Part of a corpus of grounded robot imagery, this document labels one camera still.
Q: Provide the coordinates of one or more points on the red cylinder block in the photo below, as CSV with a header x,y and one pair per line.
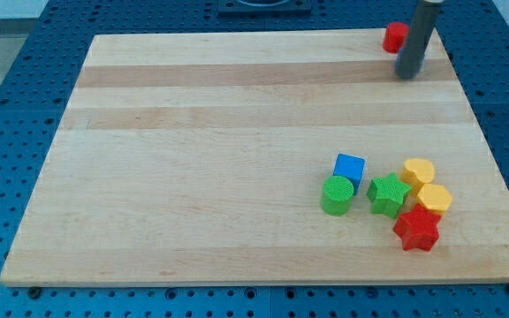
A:
x,y
395,36

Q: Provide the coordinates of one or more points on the red star block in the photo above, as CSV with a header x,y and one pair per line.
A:
x,y
418,229

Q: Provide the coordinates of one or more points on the yellow hexagon block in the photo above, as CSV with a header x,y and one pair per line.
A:
x,y
435,198

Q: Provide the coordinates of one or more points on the green star block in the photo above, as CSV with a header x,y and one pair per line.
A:
x,y
387,195

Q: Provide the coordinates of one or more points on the wooden board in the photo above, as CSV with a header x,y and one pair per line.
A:
x,y
199,159

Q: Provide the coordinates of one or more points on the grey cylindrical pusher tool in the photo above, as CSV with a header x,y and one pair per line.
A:
x,y
411,56

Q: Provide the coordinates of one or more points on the green cylinder block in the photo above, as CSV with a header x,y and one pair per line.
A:
x,y
337,195

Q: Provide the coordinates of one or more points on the blue cube block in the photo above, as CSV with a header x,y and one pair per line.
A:
x,y
350,167

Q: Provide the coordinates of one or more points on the yellow heart block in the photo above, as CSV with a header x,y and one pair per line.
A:
x,y
417,172

